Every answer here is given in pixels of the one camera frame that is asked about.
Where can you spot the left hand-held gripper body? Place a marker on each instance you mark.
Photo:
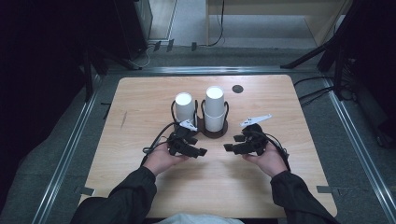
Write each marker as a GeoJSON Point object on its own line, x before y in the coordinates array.
{"type": "Point", "coordinates": [176, 143]}

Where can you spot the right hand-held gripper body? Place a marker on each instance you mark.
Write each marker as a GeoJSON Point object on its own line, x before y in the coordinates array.
{"type": "Point", "coordinates": [257, 141]}

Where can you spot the dark double cup holder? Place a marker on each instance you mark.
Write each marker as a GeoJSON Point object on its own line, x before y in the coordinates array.
{"type": "Point", "coordinates": [214, 134]}

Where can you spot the person's left hand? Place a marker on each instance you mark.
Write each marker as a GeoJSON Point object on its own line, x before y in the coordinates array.
{"type": "Point", "coordinates": [160, 160]}

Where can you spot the person's right hand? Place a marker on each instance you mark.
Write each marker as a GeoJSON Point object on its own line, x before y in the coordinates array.
{"type": "Point", "coordinates": [271, 161]}

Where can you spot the white paper cup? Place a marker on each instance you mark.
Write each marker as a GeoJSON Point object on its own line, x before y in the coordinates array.
{"type": "Point", "coordinates": [184, 107]}
{"type": "Point", "coordinates": [214, 101]}
{"type": "Point", "coordinates": [214, 123]}

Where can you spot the black round table grommet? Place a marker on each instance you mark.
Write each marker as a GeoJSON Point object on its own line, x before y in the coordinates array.
{"type": "Point", "coordinates": [237, 89]}

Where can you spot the grey tape strip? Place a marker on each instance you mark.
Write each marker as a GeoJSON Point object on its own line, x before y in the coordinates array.
{"type": "Point", "coordinates": [324, 189]}
{"type": "Point", "coordinates": [84, 190]}

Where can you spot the black metal stand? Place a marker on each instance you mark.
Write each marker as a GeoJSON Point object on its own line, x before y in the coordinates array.
{"type": "Point", "coordinates": [88, 77]}

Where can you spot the black cabinet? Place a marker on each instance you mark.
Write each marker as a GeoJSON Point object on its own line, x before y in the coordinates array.
{"type": "Point", "coordinates": [130, 28]}

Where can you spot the black tripod stand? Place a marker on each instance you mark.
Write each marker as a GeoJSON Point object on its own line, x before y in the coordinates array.
{"type": "Point", "coordinates": [337, 43]}

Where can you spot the light wooden furniture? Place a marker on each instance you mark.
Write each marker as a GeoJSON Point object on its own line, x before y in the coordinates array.
{"type": "Point", "coordinates": [317, 15]}

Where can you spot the black curtain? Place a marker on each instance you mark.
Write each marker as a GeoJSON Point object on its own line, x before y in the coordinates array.
{"type": "Point", "coordinates": [37, 77]}

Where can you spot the metal floor rail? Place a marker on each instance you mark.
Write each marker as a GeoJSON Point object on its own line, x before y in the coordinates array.
{"type": "Point", "coordinates": [202, 70]}
{"type": "Point", "coordinates": [358, 143]}
{"type": "Point", "coordinates": [67, 155]}

